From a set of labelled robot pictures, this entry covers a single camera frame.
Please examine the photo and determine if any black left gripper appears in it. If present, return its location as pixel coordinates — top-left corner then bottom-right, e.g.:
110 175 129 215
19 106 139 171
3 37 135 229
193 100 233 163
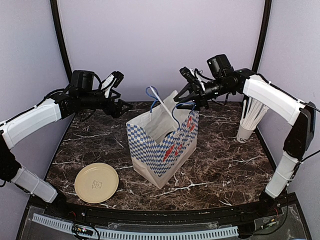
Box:
79 91 133 118

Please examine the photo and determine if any cream yellow plate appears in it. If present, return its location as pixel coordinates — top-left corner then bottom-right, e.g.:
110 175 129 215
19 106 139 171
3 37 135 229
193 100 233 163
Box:
74 162 119 204

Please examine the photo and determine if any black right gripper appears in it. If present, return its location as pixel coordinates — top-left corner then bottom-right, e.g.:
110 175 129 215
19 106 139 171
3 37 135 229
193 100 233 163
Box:
174 76 233 111

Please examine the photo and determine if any single paper straw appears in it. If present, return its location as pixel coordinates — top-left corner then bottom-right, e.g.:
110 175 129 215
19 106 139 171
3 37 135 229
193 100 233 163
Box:
145 85 180 128

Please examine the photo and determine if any black frame post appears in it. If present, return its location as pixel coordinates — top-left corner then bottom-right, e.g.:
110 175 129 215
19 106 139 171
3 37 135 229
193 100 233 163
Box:
50 0 72 82
252 0 272 73

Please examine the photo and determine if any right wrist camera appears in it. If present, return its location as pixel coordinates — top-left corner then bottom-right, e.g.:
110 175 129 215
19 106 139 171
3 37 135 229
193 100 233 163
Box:
179 66 205 89

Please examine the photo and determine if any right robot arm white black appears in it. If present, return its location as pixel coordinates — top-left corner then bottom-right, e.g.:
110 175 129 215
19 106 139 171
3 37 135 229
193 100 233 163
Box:
174 54 318 217

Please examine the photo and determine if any left black frame post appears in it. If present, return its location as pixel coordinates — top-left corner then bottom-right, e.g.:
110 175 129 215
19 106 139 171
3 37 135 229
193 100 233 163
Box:
50 0 72 82

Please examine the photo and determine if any right black frame post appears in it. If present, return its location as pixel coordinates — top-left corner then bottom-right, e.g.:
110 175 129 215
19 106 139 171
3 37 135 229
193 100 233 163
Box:
252 0 272 73

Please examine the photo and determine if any blue checkered paper bag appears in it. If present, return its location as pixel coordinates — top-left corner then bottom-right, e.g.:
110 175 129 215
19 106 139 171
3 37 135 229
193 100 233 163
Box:
126 90 199 189

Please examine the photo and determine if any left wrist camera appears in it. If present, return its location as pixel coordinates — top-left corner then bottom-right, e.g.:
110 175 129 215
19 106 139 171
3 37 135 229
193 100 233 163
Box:
99 71 124 98

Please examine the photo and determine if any paper wrapped straws bundle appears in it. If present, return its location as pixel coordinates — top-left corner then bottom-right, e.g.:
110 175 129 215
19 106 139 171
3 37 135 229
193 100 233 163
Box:
240 97 269 131

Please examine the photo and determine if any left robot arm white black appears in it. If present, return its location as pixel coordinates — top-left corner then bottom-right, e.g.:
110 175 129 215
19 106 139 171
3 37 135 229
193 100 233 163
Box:
0 70 133 218

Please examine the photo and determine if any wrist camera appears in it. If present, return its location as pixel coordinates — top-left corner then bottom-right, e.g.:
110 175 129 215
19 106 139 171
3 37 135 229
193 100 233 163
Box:
99 71 124 98
179 66 205 89

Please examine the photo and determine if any black front table rail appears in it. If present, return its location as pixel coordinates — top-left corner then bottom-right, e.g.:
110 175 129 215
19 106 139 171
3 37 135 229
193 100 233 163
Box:
24 197 296 227

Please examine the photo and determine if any white cup holding straws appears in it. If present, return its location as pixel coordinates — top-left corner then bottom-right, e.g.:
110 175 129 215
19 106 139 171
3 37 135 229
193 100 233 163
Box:
236 119 256 144

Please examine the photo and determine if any white perforated cable duct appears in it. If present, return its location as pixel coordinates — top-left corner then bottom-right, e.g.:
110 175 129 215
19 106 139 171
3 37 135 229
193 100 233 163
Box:
31 213 239 240

